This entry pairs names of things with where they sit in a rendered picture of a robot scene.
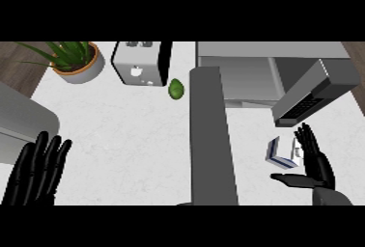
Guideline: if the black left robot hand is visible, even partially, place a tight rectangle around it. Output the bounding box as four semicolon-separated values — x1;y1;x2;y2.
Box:
0;130;73;206

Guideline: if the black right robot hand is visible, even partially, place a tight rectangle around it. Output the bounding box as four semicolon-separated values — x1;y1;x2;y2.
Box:
268;123;336;192

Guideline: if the white and blue milk carton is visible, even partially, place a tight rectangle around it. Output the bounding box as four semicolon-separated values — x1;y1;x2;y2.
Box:
263;135;304;171

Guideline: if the grey microwave door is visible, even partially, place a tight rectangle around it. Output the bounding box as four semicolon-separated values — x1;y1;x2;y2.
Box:
187;66;239;206

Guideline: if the grey microwave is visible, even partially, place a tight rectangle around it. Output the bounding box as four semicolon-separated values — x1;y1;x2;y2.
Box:
195;41;362;128

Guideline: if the grey sink basin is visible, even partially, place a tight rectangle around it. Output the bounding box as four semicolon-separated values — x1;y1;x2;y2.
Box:
0;81;60;166

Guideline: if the green potted plant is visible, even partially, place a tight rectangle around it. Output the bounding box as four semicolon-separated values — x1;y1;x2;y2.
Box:
14;41;106;85

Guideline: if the green avocado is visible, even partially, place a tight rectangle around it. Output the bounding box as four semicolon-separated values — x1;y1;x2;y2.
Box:
168;78;184;100

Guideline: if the silver toaster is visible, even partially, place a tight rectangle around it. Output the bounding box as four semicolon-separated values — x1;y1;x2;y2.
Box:
109;41;174;87

